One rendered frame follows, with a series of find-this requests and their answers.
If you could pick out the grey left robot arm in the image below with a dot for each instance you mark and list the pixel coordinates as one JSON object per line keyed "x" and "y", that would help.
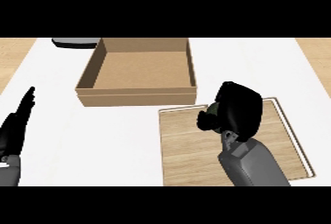
{"x": 8, "y": 172}

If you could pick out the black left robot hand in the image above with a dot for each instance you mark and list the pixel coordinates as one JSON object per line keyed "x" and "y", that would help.
{"x": 13, "y": 128}

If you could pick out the brown cardboard box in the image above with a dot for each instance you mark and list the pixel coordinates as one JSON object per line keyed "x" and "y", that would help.
{"x": 140, "y": 73}

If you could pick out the wooden tray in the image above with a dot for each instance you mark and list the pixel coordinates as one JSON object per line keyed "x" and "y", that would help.
{"x": 194, "y": 151}

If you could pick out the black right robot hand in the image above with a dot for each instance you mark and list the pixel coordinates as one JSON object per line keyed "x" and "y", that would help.
{"x": 242, "y": 110}

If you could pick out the grey and black appliance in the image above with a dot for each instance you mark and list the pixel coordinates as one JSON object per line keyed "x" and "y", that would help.
{"x": 76, "y": 43}

